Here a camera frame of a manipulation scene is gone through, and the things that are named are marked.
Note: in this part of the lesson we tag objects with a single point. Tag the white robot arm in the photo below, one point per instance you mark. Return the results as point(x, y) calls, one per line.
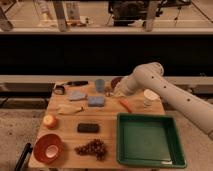
point(150, 76)

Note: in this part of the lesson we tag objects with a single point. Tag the blue grey cup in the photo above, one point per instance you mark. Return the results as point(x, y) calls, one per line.
point(100, 85)

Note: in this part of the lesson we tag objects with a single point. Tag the small white cup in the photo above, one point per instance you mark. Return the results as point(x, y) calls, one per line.
point(51, 151)

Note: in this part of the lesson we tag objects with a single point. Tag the dark purple bowl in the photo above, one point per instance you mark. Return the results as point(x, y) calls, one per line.
point(115, 81)

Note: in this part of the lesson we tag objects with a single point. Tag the blue sponge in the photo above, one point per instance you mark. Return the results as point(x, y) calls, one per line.
point(96, 101)

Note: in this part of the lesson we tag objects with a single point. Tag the orange carrot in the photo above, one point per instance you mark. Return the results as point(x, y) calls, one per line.
point(125, 105)

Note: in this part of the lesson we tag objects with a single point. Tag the grey blue cloth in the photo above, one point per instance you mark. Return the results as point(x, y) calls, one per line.
point(77, 95)

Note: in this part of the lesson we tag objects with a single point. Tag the black rectangular block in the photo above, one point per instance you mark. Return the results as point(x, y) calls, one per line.
point(88, 128)

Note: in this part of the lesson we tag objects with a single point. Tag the bunch of dark grapes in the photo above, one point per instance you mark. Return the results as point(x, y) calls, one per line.
point(95, 148)

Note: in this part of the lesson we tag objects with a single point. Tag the green plastic tray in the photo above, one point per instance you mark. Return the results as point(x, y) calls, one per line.
point(148, 141)

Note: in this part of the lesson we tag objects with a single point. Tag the red yellow apple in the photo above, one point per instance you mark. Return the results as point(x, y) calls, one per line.
point(50, 121)

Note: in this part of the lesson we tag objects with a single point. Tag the orange plastic bowl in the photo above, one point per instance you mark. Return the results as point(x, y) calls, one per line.
point(43, 143)

